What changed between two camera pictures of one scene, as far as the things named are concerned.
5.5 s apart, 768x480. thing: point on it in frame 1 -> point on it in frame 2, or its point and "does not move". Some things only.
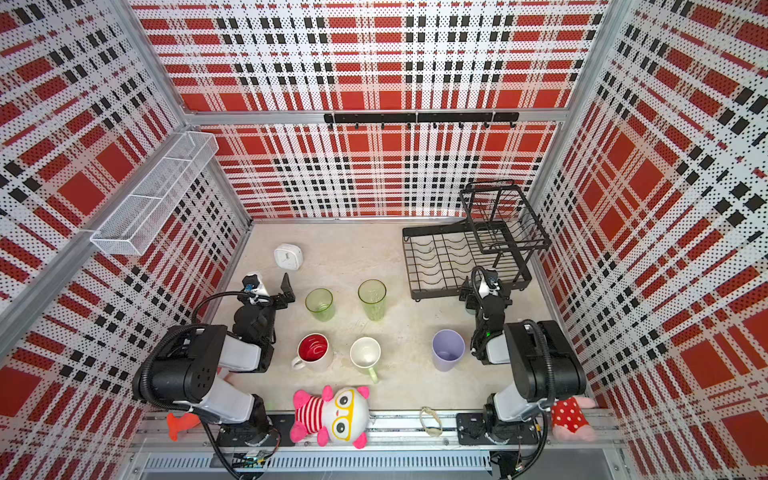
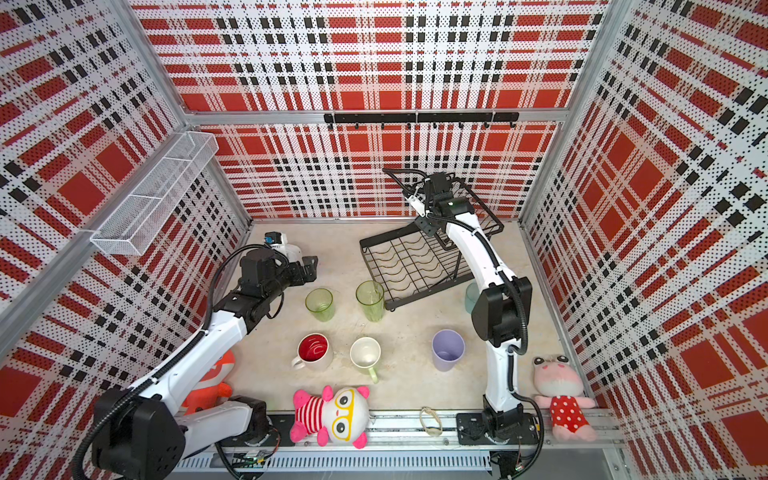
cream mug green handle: (365, 352) does not move
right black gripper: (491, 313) -> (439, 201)
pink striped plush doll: (344, 416) does not move
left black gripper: (289, 297) -> (309, 269)
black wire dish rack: (497, 231) -> (409, 261)
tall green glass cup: (372, 292) does not move
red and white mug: (313, 353) does not move
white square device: (288, 257) does not move
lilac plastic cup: (448, 346) does not move
